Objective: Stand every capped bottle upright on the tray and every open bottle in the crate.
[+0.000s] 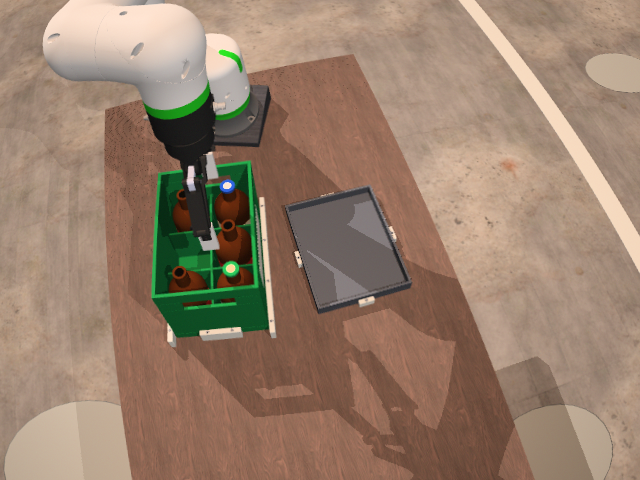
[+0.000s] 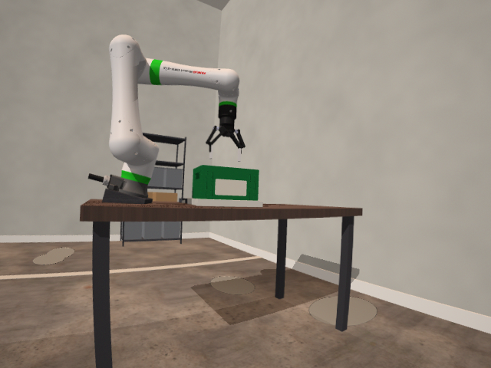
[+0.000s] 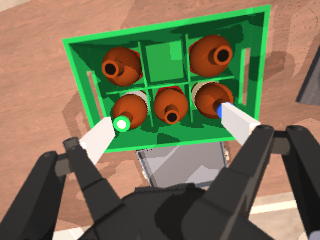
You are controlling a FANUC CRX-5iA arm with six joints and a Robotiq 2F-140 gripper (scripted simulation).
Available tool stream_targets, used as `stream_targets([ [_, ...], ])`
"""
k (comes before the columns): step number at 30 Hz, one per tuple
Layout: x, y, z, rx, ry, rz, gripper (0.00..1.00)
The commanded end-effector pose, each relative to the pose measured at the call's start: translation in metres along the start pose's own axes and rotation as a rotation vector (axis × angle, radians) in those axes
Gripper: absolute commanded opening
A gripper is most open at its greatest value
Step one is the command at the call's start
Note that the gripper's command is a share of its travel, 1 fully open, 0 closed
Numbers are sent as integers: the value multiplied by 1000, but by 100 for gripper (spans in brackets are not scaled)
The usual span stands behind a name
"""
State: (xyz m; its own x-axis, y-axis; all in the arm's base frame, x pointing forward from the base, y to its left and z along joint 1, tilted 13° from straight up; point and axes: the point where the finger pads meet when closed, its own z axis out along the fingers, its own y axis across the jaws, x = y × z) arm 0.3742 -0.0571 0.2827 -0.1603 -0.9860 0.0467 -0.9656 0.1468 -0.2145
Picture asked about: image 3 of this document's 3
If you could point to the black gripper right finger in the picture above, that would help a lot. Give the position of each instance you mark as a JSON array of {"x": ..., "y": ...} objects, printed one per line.
[{"x": 212, "y": 216}]

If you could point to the green divided crate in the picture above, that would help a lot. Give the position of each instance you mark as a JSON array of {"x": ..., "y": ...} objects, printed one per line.
[{"x": 164, "y": 54}]

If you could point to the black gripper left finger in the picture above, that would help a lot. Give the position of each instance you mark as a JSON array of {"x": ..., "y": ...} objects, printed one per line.
[{"x": 34, "y": 211}]

